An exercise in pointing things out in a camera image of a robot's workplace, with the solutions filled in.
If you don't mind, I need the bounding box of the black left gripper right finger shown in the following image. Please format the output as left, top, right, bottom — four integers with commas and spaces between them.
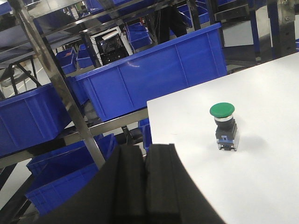
145, 144, 224, 224

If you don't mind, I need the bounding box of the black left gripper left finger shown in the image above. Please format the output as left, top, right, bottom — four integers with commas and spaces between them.
36, 146, 146, 224

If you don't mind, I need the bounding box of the green mushroom push button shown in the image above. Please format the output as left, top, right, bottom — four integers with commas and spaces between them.
209, 102, 239, 151

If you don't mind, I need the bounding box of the blue bin lower shelf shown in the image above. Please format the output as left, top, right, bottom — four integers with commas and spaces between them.
25, 133, 119, 216

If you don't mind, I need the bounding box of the large blue bin upper shelf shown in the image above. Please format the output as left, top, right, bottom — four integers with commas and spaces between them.
75, 23, 227, 121

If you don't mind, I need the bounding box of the blue bin left shelf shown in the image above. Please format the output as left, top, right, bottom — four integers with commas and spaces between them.
0, 84, 71, 156

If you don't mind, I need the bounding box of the person in dark clothes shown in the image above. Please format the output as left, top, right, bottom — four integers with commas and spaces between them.
154, 5, 187, 44

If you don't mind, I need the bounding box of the stainless steel shelf rack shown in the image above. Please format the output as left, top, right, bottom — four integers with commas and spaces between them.
0, 0, 155, 224

